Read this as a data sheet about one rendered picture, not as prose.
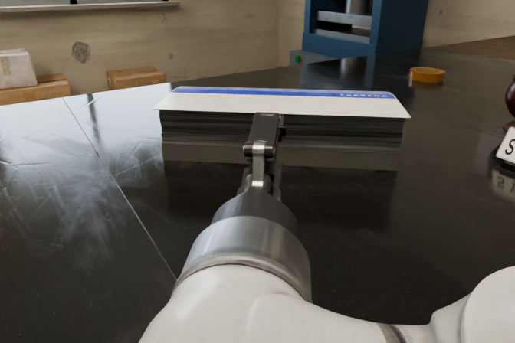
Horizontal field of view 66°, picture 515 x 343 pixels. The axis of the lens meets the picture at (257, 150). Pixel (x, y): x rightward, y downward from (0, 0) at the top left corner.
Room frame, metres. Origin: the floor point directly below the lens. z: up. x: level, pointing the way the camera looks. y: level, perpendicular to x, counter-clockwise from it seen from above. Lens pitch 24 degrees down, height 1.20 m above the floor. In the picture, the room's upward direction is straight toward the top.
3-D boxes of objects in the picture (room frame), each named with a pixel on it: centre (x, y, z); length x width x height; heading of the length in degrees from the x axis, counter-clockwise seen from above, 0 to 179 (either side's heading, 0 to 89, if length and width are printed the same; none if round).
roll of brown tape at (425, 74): (1.23, -0.53, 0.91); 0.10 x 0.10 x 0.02
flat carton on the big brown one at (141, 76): (3.13, 0.98, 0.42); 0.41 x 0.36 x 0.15; 122
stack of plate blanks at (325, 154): (0.67, -0.04, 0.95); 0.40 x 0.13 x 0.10; 84
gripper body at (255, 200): (0.28, 0.00, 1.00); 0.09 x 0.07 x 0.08; 174
